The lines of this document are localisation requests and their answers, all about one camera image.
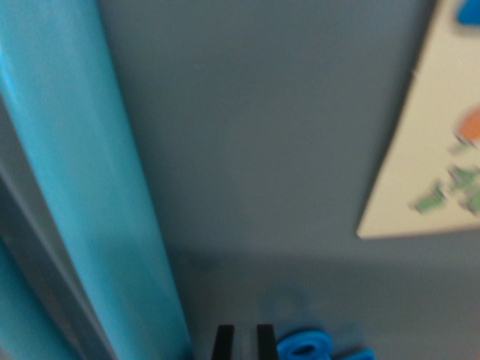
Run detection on cream shopping list note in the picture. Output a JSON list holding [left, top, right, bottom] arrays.
[[355, 0, 480, 241]]

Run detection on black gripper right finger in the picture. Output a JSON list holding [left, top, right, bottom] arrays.
[[256, 324, 279, 360]]

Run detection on teal door handle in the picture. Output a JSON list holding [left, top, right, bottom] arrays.
[[0, 0, 193, 360], [0, 239, 78, 360]]

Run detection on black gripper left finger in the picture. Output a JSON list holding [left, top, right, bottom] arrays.
[[211, 324, 236, 360]]

